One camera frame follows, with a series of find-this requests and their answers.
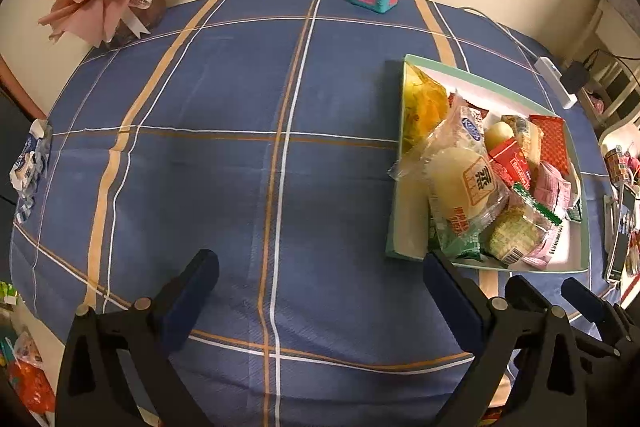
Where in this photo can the green snack packet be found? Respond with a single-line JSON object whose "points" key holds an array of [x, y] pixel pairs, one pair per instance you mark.
{"points": [[460, 244]]}

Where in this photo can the small red white carton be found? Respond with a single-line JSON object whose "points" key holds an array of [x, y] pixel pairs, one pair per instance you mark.
{"points": [[510, 162]]}

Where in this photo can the round pastry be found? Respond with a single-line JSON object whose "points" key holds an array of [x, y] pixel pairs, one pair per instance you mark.
{"points": [[510, 232]]}

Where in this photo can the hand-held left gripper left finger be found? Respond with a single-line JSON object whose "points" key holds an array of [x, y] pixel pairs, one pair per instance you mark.
{"points": [[192, 292]]}

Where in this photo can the patterned tape roll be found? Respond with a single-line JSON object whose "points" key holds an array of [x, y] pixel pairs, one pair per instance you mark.
{"points": [[616, 162]]}

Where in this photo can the white power strip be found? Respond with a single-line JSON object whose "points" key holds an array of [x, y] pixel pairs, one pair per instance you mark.
{"points": [[552, 79]]}

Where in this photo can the white wooden furniture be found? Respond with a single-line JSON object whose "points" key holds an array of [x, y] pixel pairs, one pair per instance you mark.
{"points": [[607, 22]]}

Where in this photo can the orange white wafer packet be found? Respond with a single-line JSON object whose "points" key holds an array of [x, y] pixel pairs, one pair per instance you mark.
{"points": [[530, 137]]}

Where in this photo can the green snack bag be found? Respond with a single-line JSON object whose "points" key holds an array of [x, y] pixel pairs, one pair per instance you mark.
{"points": [[7, 294]]}

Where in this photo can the orange red snack bag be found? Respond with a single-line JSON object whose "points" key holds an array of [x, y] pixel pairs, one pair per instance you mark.
{"points": [[32, 382]]}

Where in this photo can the red patterned snack packet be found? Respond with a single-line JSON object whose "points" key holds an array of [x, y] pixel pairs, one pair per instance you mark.
{"points": [[552, 142]]}

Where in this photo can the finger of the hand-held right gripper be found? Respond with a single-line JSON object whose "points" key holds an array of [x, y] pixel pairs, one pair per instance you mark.
{"points": [[525, 294], [582, 299]]}

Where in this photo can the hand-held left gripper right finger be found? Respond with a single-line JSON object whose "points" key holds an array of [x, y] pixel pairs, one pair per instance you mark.
{"points": [[452, 302]]}

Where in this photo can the small bun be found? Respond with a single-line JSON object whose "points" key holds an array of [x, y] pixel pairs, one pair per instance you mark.
{"points": [[497, 134]]}

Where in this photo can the pink snack packet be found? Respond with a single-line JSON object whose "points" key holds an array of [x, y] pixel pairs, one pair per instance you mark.
{"points": [[550, 187]]}

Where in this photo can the white tray with green rim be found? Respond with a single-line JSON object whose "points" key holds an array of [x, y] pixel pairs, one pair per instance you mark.
{"points": [[407, 217]]}

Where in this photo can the yellow snack packet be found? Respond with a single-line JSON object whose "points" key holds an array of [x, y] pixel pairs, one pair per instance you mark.
{"points": [[425, 102]]}

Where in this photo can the blue plaid tablecloth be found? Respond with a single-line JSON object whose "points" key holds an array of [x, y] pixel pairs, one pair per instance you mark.
{"points": [[225, 207]]}

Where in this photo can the steamed cake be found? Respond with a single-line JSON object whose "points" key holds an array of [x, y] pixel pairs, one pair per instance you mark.
{"points": [[460, 187]]}

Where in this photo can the black power adapter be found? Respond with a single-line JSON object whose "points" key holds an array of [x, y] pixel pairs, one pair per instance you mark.
{"points": [[575, 77]]}

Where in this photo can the crumpled blue white packet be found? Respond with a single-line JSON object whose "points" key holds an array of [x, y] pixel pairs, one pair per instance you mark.
{"points": [[30, 162]]}

